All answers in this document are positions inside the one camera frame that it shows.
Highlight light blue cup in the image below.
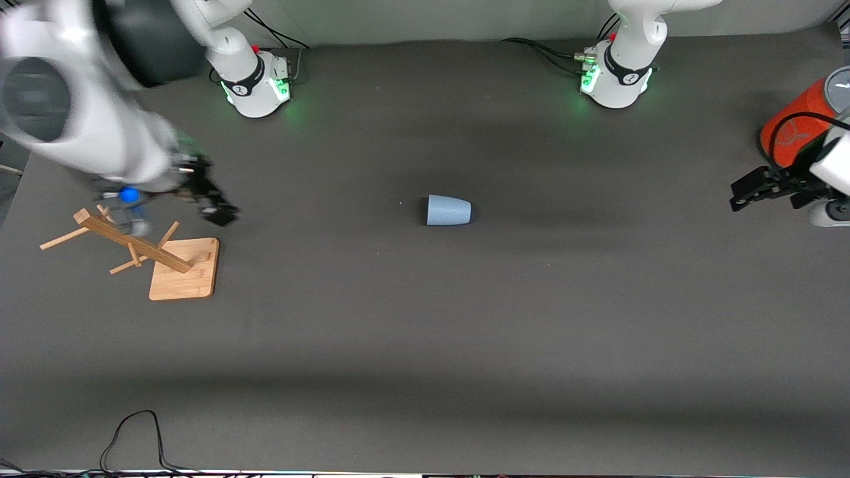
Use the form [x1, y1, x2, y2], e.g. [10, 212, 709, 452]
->
[426, 195, 472, 226]

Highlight wooden cup rack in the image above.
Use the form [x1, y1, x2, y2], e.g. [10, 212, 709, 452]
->
[40, 204, 220, 303]

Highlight orange cylindrical can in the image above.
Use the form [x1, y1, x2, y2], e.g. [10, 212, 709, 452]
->
[760, 66, 850, 168]

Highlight dark grey table mat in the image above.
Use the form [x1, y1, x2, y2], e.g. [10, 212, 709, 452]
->
[0, 23, 850, 473]

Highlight black right arm base cables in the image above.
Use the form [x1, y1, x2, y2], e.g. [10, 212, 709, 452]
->
[246, 8, 314, 84]

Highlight black arm base cables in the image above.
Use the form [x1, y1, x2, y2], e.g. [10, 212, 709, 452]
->
[246, 8, 314, 84]
[501, 13, 622, 75]

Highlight black looped table cable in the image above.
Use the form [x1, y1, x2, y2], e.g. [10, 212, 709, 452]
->
[100, 410, 200, 473]

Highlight black left arm base cables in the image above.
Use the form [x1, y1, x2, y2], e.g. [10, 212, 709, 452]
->
[501, 13, 622, 75]

